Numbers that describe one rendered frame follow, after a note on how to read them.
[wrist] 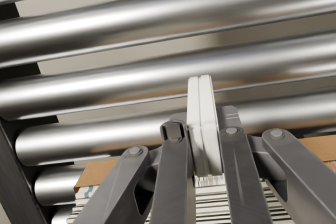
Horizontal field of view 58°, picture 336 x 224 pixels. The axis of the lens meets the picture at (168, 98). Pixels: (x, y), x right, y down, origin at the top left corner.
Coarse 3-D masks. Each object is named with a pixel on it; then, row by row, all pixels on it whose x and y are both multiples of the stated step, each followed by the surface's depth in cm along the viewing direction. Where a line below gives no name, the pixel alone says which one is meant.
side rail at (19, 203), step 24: (0, 72) 36; (24, 72) 41; (0, 120) 35; (24, 120) 39; (48, 120) 45; (0, 144) 36; (0, 168) 37; (24, 168) 38; (0, 192) 39; (24, 192) 39; (24, 216) 40; (48, 216) 41
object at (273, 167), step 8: (216, 112) 17; (224, 112) 17; (232, 112) 16; (224, 120) 16; (232, 120) 16; (248, 136) 14; (256, 136) 14; (256, 144) 13; (256, 152) 13; (264, 152) 13; (256, 160) 13; (264, 160) 13; (272, 160) 13; (264, 168) 13; (272, 168) 13; (280, 168) 13; (264, 176) 13; (272, 176) 13; (280, 176) 13
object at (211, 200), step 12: (204, 180) 29; (216, 180) 28; (264, 180) 28; (84, 192) 30; (204, 192) 28; (216, 192) 28; (264, 192) 27; (84, 204) 30; (204, 204) 26; (216, 204) 26; (276, 204) 25; (72, 216) 28; (204, 216) 25; (216, 216) 25; (228, 216) 25; (276, 216) 24; (288, 216) 24
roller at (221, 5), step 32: (128, 0) 29; (160, 0) 28; (192, 0) 28; (224, 0) 27; (256, 0) 27; (288, 0) 27; (320, 0) 27; (0, 32) 31; (32, 32) 30; (64, 32) 30; (96, 32) 29; (128, 32) 29; (160, 32) 29; (192, 32) 29; (0, 64) 32
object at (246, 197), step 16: (224, 128) 14; (240, 128) 14; (224, 144) 13; (240, 144) 13; (224, 160) 12; (240, 160) 12; (224, 176) 11; (240, 176) 11; (256, 176) 11; (240, 192) 10; (256, 192) 10; (240, 208) 10; (256, 208) 9
